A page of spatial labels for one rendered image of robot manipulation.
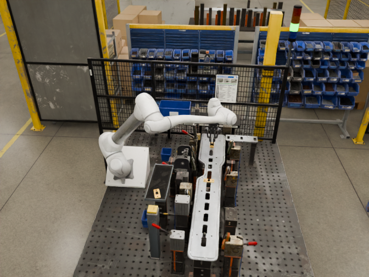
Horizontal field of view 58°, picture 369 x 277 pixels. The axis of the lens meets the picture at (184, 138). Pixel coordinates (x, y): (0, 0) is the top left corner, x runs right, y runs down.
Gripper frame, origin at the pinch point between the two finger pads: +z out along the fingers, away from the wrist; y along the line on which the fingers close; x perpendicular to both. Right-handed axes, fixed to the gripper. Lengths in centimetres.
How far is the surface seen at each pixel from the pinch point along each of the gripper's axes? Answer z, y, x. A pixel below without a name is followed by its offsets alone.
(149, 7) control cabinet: 33, -192, 640
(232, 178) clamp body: 4.2, 18.0, -43.1
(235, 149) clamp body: 1.4, 20.6, -8.1
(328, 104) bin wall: 55, 155, 191
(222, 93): -20, 6, 55
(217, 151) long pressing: 5.0, 4.9, -7.4
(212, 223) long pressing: 5, 5, -89
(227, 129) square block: 2.0, 13.3, 23.5
